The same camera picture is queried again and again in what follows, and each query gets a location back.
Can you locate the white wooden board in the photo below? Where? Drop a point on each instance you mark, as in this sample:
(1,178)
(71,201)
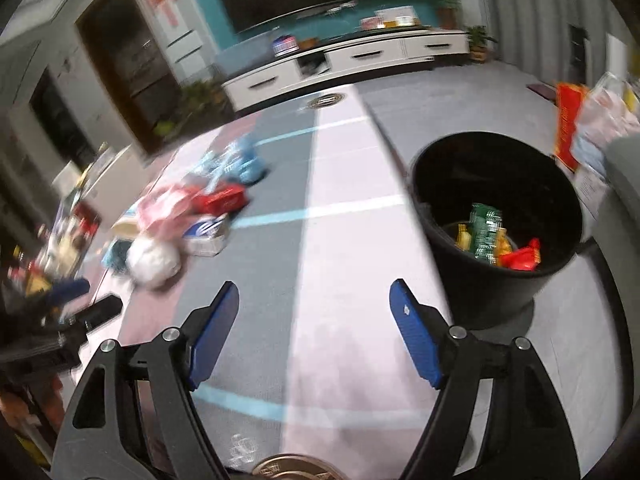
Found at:
(120,180)

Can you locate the white tv cabinet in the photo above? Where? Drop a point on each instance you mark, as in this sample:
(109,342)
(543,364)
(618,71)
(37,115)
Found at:
(370,55)

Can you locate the bushy potted plant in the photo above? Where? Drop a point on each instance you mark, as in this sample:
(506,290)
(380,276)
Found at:
(200,100)

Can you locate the black trash bin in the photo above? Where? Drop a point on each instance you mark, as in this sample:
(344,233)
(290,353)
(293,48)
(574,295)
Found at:
(500,175)

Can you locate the crumpled white silver wrapper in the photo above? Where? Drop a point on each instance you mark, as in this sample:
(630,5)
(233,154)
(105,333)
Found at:
(152,260)

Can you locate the grey curtain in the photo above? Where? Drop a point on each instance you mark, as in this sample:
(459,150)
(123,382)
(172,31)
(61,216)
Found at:
(525,10)

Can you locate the blue and white box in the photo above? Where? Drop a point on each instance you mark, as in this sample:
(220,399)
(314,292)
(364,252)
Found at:
(205,235)

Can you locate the small potted plant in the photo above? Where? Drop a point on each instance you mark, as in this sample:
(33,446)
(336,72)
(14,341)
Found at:
(480,42)

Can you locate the white plastic bag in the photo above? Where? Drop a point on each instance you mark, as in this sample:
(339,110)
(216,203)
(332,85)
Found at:
(602,120)

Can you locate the yellow bottle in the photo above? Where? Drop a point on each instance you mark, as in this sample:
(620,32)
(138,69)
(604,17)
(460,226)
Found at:
(463,237)

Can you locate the dark glass door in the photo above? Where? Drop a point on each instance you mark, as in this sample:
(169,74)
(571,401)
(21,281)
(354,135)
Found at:
(120,60)

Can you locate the blue printed plastic bag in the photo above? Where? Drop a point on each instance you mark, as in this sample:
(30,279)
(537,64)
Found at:
(217,161)

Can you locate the orange red carton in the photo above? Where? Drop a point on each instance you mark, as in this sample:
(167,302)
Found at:
(570,125)

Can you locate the striped pink grey bedspread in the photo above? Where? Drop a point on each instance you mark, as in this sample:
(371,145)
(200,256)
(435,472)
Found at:
(325,260)

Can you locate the orange snack packet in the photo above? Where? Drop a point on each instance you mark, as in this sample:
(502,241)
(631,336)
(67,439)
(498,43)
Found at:
(502,249)

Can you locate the blue and red box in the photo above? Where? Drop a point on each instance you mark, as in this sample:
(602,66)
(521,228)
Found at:
(285,45)

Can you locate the pink box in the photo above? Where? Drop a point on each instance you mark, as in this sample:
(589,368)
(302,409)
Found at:
(372,22)

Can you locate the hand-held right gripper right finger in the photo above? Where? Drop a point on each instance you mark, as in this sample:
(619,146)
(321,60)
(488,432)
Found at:
(415,335)

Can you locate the pink plastic bag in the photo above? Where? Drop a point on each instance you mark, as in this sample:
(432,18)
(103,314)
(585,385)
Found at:
(165,210)

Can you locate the brown box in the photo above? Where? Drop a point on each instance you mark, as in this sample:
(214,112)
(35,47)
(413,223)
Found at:
(307,43)

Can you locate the red cardboard box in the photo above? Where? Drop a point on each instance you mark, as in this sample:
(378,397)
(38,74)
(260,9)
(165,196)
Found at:
(220,200)

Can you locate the green snack packet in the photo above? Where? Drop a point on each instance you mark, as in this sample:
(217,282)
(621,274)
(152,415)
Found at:
(482,232)

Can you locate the clear blue plastic wrapper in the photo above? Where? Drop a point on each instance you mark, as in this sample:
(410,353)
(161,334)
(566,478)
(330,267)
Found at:
(250,164)

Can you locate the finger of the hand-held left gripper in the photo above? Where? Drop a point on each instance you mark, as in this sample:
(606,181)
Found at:
(100,312)
(70,291)

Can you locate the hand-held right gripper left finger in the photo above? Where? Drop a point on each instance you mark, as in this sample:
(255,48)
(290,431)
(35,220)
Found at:
(215,335)

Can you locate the red snack packet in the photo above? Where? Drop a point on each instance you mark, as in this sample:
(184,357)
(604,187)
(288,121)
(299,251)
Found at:
(522,258)

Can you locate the tall potted plant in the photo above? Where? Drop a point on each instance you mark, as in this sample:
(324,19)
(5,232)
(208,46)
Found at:
(447,5)

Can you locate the pile of assorted packets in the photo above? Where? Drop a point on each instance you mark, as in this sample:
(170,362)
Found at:
(65,240)

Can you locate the white and yellow box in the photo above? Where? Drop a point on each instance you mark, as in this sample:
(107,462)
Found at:
(402,17)

